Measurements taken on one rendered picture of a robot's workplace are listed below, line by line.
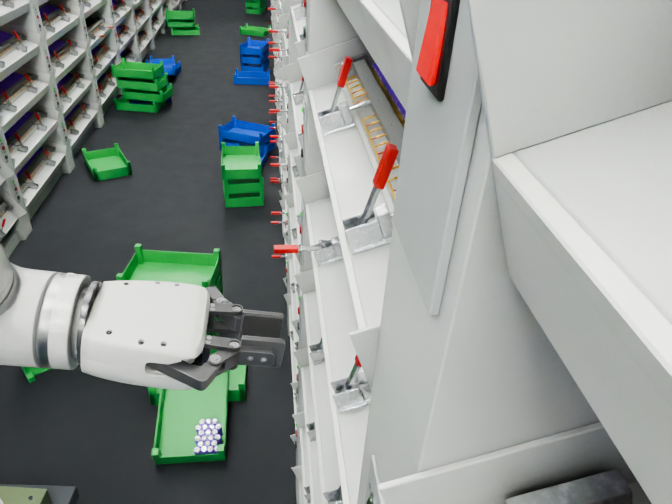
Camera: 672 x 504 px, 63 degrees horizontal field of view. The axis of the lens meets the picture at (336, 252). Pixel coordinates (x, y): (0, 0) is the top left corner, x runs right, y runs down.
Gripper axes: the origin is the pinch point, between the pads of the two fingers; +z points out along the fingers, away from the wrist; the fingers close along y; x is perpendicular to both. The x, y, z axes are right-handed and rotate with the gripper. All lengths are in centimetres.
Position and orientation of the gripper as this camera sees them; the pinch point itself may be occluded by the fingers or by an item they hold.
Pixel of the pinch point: (261, 338)
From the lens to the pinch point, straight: 52.9
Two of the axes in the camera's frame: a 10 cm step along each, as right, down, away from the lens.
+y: 1.1, 5.5, -8.3
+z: 9.7, 1.2, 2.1
